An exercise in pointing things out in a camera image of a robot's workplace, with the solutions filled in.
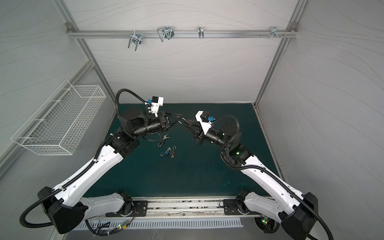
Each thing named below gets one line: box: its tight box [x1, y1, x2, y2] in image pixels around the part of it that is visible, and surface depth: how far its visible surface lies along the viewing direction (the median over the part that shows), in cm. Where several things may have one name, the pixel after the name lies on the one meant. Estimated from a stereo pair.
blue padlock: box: [160, 147, 172, 157], surface depth 95 cm
